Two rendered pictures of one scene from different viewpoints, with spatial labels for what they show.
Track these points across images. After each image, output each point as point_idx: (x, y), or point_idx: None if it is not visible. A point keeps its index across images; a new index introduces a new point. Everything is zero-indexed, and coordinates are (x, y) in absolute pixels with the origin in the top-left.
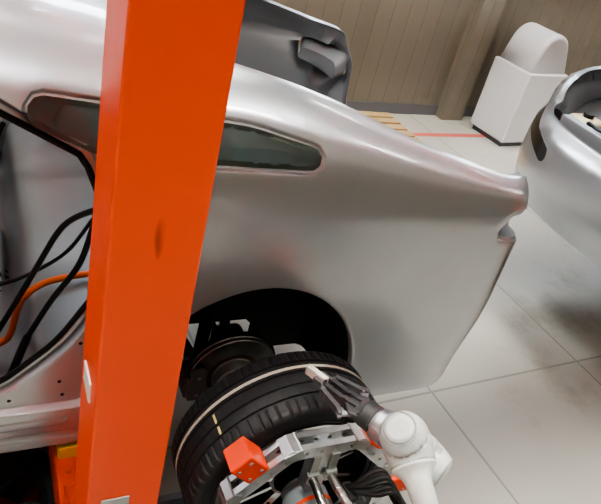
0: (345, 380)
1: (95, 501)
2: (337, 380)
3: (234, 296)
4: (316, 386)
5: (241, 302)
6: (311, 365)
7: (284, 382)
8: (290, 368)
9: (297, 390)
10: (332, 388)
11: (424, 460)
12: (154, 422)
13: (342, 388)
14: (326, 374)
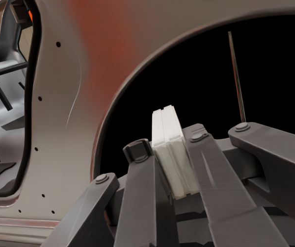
0: (278, 142)
1: None
2: (241, 154)
3: (289, 119)
4: (280, 229)
5: None
6: (168, 109)
7: (188, 205)
8: None
9: (203, 231)
10: (140, 186)
11: None
12: None
13: (202, 189)
14: (202, 132)
